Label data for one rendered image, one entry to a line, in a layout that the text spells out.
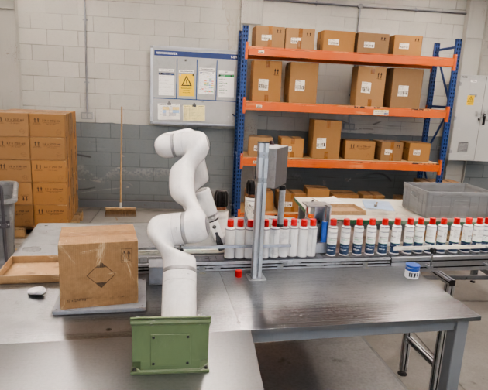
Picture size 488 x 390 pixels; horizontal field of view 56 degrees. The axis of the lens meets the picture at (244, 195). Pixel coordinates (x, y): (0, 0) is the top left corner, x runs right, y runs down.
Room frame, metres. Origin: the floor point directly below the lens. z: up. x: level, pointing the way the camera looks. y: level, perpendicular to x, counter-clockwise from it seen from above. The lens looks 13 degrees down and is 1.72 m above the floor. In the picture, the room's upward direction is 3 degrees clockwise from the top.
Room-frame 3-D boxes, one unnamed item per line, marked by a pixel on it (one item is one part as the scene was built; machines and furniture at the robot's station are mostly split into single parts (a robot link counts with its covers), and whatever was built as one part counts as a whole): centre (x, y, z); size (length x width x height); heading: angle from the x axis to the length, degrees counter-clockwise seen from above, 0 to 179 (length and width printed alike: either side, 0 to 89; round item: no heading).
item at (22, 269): (2.08, 0.97, 0.85); 0.30 x 0.26 x 0.04; 102
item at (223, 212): (2.54, 0.13, 1.03); 0.09 x 0.09 x 0.30
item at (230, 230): (2.27, 0.06, 0.98); 0.05 x 0.05 x 0.20
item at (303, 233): (2.34, -0.32, 0.98); 0.05 x 0.05 x 0.20
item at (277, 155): (2.22, -0.13, 1.38); 0.17 x 0.10 x 0.19; 157
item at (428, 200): (3.84, -1.71, 0.91); 0.60 x 0.40 x 0.22; 100
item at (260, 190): (2.15, -0.08, 1.16); 0.04 x 0.04 x 0.67; 12
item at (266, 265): (2.28, 0.00, 0.85); 1.65 x 0.11 x 0.05; 102
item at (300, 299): (2.35, 0.14, 0.82); 2.10 x 1.50 x 0.02; 102
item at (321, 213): (2.46, -0.40, 1.01); 0.14 x 0.13 x 0.26; 102
